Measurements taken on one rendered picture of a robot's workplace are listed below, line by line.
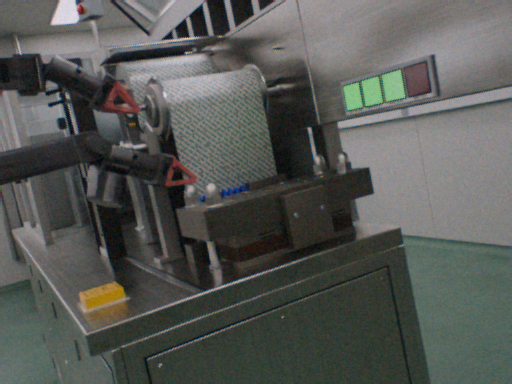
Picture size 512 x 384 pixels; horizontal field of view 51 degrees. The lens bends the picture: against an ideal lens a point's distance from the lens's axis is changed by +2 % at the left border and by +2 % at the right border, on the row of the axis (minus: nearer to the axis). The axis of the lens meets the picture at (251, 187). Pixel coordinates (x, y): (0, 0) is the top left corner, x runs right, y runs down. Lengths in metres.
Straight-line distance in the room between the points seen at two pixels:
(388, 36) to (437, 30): 0.11
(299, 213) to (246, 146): 0.26
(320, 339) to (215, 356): 0.22
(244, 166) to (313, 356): 0.45
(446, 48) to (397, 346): 0.61
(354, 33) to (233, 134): 0.35
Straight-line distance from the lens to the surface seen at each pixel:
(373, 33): 1.08
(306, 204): 1.07
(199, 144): 1.20
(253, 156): 1.26
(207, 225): 1.00
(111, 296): 1.03
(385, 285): 1.16
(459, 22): 0.94
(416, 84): 0.99
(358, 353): 1.14
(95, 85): 1.22
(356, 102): 1.12
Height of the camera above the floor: 1.15
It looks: 5 degrees down
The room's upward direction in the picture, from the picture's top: 12 degrees counter-clockwise
